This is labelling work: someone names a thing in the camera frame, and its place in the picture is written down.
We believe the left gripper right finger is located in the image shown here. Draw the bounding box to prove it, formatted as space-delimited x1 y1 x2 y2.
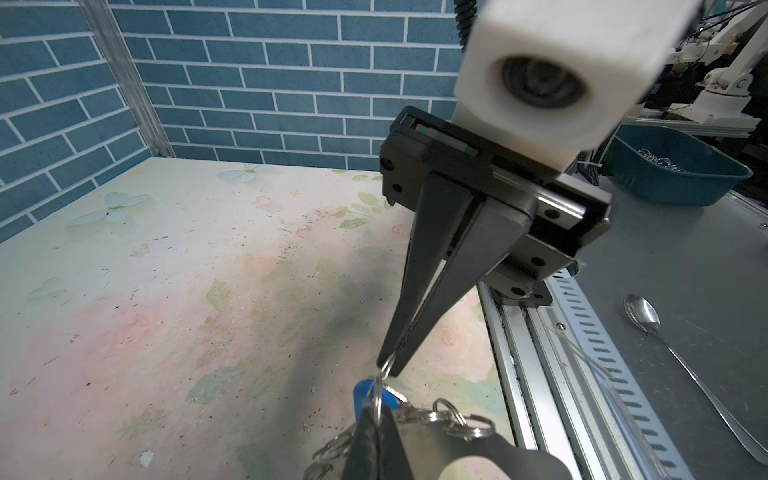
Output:
377 407 414 480

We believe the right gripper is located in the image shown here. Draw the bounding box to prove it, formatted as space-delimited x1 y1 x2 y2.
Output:
377 106 611 376

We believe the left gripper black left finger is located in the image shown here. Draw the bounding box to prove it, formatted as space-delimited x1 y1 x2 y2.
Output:
341 407 379 480

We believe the metal key organizer ring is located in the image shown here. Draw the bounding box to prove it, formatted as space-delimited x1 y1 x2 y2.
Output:
302 352 574 480

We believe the blue tagged key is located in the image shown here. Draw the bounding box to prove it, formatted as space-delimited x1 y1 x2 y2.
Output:
352 377 408 424

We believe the metal spoon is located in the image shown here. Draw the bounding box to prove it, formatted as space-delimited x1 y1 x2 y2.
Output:
623 294 767 466

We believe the teal plastic bin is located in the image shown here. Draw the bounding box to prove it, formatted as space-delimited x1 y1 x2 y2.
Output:
602 125 752 207

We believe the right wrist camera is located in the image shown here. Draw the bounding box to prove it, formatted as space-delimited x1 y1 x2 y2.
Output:
452 0 701 172

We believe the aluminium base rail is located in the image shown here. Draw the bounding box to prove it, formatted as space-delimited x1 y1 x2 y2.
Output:
478 281 660 479

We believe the white cable duct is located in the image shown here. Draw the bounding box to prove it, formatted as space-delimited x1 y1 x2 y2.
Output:
546 271 694 479

